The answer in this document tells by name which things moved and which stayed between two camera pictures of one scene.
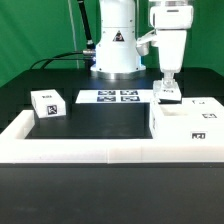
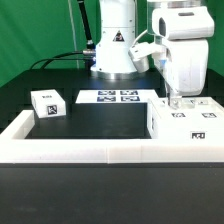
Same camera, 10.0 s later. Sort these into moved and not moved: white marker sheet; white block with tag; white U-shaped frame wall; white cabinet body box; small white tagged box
Moved: white block with tag
Not moved: small white tagged box; white cabinet body box; white U-shaped frame wall; white marker sheet
